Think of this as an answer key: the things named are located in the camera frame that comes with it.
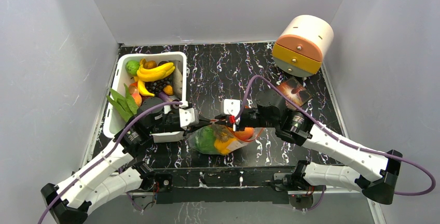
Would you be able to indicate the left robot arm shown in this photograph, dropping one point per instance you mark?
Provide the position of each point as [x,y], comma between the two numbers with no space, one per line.
[75,198]

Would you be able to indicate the orange bell pepper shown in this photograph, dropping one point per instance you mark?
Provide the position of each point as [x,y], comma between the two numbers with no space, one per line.
[226,147]

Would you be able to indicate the green lettuce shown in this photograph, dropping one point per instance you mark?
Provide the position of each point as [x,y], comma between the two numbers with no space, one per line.
[205,139]

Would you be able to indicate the green lime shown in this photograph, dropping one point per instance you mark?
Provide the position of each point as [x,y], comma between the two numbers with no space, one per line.
[132,67]

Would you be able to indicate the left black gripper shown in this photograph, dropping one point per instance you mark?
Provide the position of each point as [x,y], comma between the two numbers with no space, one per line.
[203,121]

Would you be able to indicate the yellow banana bunch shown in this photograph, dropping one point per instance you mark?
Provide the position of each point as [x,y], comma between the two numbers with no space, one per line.
[158,73]

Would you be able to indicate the red peach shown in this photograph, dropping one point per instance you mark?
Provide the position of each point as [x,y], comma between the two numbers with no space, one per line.
[245,135]

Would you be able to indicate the black grape bunch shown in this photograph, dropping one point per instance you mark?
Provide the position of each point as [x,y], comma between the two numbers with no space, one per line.
[156,87]

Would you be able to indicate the round drawer cabinet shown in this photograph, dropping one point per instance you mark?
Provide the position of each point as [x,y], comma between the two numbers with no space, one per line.
[302,46]

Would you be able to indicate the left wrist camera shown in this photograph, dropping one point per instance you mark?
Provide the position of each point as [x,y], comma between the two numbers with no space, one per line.
[188,117]

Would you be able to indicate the small curved yellow banana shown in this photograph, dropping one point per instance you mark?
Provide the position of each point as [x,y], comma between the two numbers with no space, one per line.
[143,90]

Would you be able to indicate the brown kiwi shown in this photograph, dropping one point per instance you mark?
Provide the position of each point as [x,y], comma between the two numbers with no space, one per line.
[149,64]

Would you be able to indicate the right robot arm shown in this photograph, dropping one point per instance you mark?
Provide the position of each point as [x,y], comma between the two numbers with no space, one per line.
[373,175]

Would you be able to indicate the brown fish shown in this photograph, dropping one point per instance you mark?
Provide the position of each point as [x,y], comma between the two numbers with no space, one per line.
[177,82]

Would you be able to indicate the brown longan bunch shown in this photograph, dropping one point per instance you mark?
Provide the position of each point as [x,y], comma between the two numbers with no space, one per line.
[222,133]

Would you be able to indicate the green leaf vegetable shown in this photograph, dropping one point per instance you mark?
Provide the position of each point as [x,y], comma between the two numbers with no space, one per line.
[126,105]

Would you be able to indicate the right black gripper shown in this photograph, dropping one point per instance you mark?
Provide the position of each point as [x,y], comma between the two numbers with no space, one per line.
[238,120]

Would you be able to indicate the clear zip top bag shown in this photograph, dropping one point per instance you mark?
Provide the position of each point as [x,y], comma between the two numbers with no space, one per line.
[257,133]

